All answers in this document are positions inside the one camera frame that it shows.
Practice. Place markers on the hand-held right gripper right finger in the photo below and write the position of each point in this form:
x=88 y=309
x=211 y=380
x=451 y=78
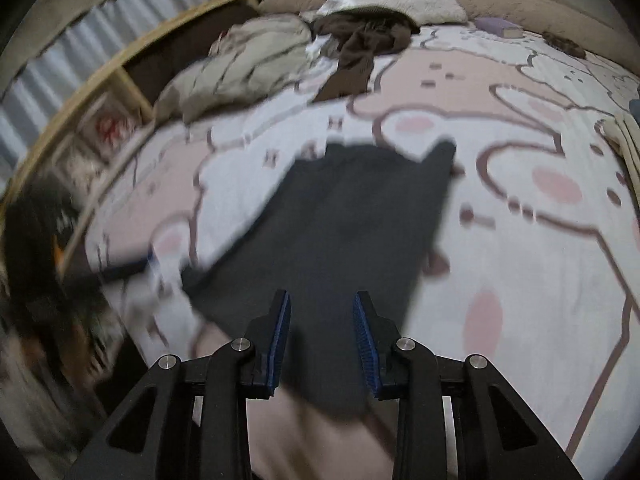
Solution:
x=364 y=345

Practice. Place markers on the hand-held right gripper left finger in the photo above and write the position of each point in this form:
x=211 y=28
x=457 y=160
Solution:
x=280 y=340

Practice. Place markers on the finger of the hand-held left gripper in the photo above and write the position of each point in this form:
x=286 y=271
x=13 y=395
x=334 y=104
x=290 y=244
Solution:
x=125 y=271

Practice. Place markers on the dark grey garment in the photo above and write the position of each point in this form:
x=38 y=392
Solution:
x=350 y=220

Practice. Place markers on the white doll display box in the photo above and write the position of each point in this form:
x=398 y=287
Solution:
x=75 y=167

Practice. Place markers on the bear print bed sheet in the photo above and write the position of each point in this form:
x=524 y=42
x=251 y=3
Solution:
x=525 y=260

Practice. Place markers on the curved wooden bedside shelf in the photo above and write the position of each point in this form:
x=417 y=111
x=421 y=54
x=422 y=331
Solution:
x=115 y=75

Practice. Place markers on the beige jacket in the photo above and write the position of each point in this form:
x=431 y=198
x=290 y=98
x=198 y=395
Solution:
x=240 y=60

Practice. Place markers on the beige printed valance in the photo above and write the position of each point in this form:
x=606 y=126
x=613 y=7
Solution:
x=75 y=5

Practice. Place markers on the white shirt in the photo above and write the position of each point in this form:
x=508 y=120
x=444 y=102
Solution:
x=316 y=49

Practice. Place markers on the brown knit sweater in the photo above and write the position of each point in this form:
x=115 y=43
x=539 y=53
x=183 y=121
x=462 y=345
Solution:
x=360 y=45

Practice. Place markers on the cream folded garment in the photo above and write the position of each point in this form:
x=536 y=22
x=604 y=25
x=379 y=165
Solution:
x=627 y=135

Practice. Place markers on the purple book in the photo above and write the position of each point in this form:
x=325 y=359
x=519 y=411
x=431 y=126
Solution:
x=495 y=26

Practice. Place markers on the brown scrunchie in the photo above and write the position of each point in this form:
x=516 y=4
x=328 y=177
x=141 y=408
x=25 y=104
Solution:
x=565 y=44

